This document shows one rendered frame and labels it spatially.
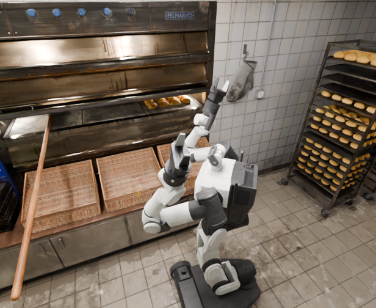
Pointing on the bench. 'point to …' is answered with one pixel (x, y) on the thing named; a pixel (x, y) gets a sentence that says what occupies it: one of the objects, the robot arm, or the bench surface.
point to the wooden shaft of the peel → (29, 221)
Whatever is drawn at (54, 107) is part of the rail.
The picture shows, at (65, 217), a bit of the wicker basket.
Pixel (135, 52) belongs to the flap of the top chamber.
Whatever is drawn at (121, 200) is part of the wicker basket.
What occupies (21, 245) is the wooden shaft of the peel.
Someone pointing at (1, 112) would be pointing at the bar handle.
